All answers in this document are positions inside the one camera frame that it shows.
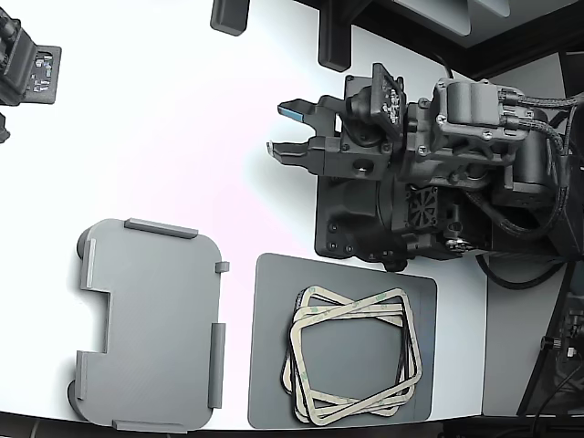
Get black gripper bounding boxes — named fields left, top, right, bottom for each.
left=266, top=93, right=412, bottom=182

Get black braided cable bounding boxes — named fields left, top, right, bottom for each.
left=501, top=114, right=575, bottom=193
left=499, top=89, right=584, bottom=113

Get black shelf structure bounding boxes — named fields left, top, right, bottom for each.
left=291, top=0, right=584, bottom=81

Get dark gray mat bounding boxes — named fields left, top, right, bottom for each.
left=245, top=253, right=439, bottom=430

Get dark gray foot block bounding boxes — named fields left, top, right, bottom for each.
left=209, top=0, right=252, bottom=37

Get black looped cable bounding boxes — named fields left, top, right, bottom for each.
left=474, top=253, right=569, bottom=292

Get black stand legs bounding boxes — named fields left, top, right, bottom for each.
left=517, top=262, right=584, bottom=417

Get gray panel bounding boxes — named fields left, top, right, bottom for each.
left=391, top=0, right=475, bottom=38

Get black wrist camera with board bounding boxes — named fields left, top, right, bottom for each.
left=344, top=62, right=408, bottom=151

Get thin black cable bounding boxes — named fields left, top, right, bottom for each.
left=431, top=48, right=455, bottom=80

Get black six-joint robot arm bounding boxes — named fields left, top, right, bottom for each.
left=401, top=77, right=584, bottom=275

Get black foot block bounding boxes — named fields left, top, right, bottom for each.
left=317, top=0, right=354, bottom=73

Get black side camera with board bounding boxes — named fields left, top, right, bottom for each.
left=0, top=0, right=63, bottom=109

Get gray plastic tray box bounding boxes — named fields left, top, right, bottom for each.
left=67, top=217, right=231, bottom=433

